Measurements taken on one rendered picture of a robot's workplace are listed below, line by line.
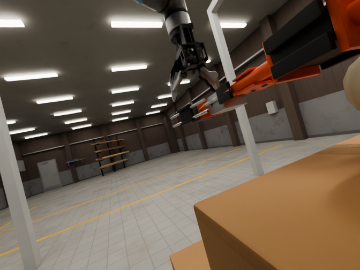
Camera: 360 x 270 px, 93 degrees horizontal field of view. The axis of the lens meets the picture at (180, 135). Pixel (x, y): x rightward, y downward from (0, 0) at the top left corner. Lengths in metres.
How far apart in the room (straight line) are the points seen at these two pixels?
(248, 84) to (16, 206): 2.84
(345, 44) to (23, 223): 2.96
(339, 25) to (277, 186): 0.15
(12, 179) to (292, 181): 2.86
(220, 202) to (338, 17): 0.19
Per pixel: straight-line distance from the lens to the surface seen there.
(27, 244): 2.99
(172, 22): 0.59
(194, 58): 0.53
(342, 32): 0.23
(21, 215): 2.92
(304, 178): 0.19
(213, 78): 0.57
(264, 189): 0.18
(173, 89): 0.52
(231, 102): 0.39
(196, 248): 0.87
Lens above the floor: 1.01
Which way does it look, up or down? 2 degrees up
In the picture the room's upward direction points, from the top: 16 degrees counter-clockwise
